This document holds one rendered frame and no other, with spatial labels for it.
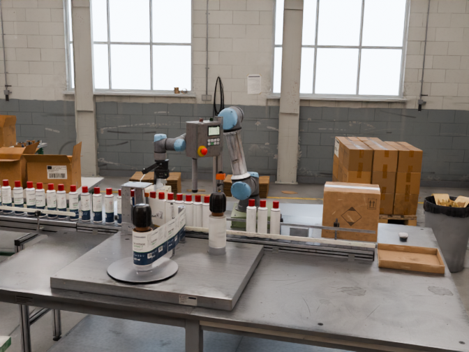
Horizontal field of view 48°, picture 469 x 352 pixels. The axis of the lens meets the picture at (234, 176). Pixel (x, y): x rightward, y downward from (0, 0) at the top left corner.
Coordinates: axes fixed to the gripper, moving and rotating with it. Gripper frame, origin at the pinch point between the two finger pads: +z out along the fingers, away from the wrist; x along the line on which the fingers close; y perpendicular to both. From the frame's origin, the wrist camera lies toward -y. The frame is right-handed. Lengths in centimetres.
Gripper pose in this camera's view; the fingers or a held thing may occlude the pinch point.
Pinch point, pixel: (156, 191)
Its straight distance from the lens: 329.5
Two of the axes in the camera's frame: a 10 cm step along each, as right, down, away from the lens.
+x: 0.7, -2.0, 9.8
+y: 10.0, 0.5, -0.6
